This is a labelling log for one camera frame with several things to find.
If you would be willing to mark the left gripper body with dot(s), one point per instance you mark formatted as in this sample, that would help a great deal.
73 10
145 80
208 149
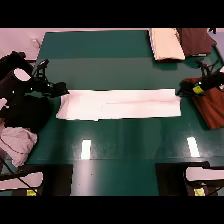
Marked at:
59 89

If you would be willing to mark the pale grey garment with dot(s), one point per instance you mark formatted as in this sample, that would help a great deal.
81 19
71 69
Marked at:
16 143

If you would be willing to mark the cream garment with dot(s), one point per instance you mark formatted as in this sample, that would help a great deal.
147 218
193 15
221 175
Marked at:
166 43

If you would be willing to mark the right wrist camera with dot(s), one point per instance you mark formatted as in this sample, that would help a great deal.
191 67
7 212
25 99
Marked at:
207 66

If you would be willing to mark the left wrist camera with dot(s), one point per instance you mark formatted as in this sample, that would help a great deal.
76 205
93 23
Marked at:
41 67

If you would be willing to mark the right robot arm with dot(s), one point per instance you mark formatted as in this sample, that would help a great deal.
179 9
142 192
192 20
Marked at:
213 81

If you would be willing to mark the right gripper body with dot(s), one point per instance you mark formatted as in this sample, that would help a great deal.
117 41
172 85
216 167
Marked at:
188 87

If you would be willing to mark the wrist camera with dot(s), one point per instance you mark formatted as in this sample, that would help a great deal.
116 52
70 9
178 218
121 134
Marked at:
41 67
207 66

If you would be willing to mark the white garment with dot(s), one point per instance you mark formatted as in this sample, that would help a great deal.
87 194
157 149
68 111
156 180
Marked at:
126 104

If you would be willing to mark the orange garment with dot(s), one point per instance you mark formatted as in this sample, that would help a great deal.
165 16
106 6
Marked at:
211 110

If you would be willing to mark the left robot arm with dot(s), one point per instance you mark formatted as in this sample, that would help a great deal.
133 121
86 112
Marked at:
13 83

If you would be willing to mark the dark brown garment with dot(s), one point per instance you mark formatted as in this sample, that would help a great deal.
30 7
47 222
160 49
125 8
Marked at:
196 40

